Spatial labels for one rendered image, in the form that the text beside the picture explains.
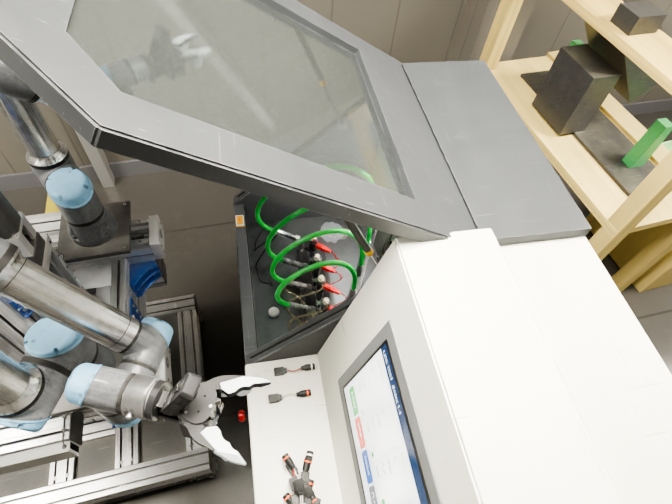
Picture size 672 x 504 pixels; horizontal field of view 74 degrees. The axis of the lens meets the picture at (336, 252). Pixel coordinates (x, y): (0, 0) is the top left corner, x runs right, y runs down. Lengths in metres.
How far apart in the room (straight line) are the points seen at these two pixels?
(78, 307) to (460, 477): 0.74
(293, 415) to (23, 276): 0.76
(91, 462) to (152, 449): 0.24
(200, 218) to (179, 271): 0.41
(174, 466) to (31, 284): 1.33
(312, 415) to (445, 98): 0.99
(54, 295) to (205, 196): 2.23
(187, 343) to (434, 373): 1.64
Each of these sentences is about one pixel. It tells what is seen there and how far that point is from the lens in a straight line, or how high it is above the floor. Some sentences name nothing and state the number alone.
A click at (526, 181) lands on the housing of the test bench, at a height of 1.50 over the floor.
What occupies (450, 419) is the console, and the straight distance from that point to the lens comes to 0.80.
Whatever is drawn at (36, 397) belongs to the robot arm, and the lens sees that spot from 1.20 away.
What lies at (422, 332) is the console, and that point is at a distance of 0.85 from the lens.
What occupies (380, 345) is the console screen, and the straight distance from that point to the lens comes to 0.99.
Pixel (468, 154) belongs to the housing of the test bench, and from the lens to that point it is 1.25.
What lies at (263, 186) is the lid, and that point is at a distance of 0.73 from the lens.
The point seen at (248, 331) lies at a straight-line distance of 1.48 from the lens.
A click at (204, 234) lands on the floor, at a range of 2.92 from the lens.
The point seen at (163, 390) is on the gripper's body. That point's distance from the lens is 0.91.
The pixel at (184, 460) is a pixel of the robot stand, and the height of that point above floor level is 0.23.
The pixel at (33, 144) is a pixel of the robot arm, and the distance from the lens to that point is 1.58.
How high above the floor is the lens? 2.28
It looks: 55 degrees down
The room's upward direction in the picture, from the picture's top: 8 degrees clockwise
